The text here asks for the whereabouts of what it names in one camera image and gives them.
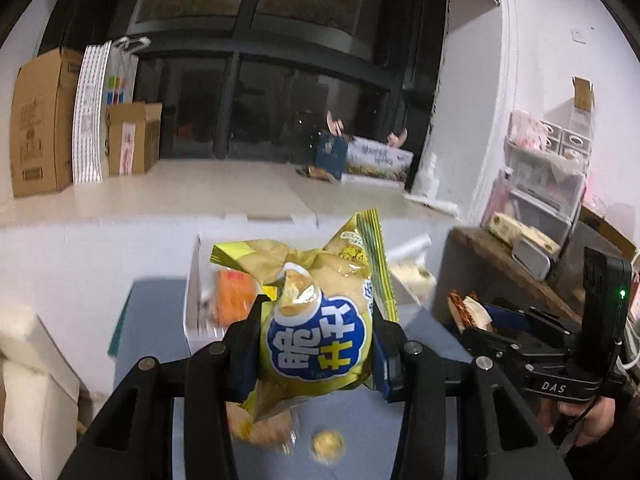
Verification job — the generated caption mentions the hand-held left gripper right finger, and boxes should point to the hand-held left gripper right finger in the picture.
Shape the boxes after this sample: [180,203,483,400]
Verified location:
[370,309,575,480]

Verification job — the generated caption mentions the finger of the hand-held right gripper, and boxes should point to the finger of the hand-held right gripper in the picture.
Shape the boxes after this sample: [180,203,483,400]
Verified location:
[480,302,587,343]
[459,327,531,367]

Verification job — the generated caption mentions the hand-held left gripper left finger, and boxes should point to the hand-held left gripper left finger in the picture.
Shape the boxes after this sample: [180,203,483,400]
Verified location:
[60,294,274,480]

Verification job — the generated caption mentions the striped orange snack packet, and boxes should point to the striped orange snack packet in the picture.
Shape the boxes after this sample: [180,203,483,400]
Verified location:
[446,289,494,334]

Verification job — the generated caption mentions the orange round pastry packet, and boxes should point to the orange round pastry packet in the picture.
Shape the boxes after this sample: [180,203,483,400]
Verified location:
[211,269,262,327]

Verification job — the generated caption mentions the white cardboard box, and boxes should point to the white cardboard box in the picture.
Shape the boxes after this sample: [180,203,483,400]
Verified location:
[183,231,267,357]

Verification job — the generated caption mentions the yellow chips bag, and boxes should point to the yellow chips bag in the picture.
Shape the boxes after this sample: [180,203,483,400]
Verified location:
[210,208,399,423]

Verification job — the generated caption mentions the person's right hand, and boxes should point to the person's right hand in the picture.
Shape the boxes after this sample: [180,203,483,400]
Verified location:
[541,394,622,447]

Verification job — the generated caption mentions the clear plastic container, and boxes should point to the clear plastic container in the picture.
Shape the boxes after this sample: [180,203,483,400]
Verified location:
[551,221,603,311]

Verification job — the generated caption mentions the wooden side shelf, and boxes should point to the wooden side shelf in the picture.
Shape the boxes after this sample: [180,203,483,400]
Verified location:
[448,226,587,323]

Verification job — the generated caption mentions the white speaker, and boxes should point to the white speaker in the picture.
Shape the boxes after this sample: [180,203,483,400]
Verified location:
[511,241,554,282]

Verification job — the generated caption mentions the beige pastry packet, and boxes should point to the beige pastry packet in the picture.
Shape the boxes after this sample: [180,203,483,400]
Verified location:
[226,401,302,457]

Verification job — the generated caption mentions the green and cream tissue pack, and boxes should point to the green and cream tissue pack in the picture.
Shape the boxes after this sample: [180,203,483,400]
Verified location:
[486,210,561,257]

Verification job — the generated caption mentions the small round yellow snack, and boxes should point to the small round yellow snack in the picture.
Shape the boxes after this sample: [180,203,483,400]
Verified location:
[310,428,347,463]

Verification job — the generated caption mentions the yellow tissue pack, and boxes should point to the yellow tissue pack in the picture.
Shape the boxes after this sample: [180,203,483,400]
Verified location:
[386,233,438,307]

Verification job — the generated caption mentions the white plastic drawer organizer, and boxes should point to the white plastic drawer organizer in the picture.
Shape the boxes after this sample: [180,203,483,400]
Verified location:
[481,119,594,247]

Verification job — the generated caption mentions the white tube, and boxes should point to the white tube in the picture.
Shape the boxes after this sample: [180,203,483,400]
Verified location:
[401,191,461,214]

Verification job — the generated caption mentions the white plastic bottle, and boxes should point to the white plastic bottle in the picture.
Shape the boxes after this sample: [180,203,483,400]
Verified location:
[418,153,442,197]

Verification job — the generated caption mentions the pink floral packet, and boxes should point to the pink floral packet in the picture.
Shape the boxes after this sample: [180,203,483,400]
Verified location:
[508,108,549,152]

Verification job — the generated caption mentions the dark snack wrapper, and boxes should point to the dark snack wrapper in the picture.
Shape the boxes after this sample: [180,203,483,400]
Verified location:
[294,164,334,182]

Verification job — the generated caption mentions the printed tissue box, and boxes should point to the printed tissue box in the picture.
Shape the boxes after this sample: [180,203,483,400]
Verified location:
[314,131,416,184]

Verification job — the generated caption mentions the cream sofa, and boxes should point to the cream sofa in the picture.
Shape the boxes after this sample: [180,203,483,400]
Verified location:
[0,309,82,480]

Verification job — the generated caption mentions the small brown cardboard box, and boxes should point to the small brown cardboard box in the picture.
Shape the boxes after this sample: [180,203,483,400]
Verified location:
[105,102,164,177]

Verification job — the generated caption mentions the polka dot paper bag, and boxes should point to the polka dot paper bag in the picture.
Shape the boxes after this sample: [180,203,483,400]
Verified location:
[72,36,152,184]

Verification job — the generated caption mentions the dark window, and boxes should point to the dark window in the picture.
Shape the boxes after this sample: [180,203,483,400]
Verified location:
[45,0,448,193]

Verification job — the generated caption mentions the large brown cardboard box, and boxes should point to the large brown cardboard box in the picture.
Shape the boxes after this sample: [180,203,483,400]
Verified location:
[9,48,84,198]

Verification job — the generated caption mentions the cardboard piece on wall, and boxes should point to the cardboard piece on wall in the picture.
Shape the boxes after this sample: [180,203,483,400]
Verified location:
[571,75,597,113]

